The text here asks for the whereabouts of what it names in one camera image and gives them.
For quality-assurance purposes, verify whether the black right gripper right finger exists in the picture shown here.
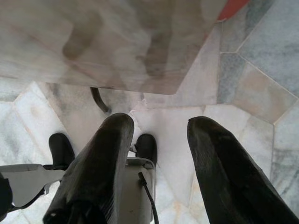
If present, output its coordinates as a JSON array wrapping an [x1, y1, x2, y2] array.
[[188, 116, 299, 224]]

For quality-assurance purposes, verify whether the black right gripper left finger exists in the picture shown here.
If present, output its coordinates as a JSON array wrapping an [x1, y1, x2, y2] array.
[[43, 113, 135, 224]]

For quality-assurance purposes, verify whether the black robot left foot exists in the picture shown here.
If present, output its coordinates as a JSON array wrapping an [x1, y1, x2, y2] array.
[[48, 133, 76, 167]]

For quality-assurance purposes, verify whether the black robot foot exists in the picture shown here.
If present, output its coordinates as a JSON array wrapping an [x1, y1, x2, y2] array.
[[48, 133, 76, 167], [133, 133, 157, 165]]

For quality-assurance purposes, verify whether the silver robot right leg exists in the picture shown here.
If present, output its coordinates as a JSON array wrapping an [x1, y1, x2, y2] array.
[[116, 157, 157, 224]]

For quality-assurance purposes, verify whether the black robot right foot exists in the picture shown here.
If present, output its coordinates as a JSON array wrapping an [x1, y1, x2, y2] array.
[[133, 133, 157, 165]]

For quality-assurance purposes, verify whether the black board stand leg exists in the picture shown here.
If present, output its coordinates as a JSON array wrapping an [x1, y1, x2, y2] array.
[[90, 86, 110, 113]]

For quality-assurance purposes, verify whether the red cushion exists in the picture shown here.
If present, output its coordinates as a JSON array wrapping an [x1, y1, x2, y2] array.
[[216, 0, 250, 22]]

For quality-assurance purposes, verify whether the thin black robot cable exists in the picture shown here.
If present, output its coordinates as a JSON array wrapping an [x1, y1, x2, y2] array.
[[138, 172, 161, 224]]

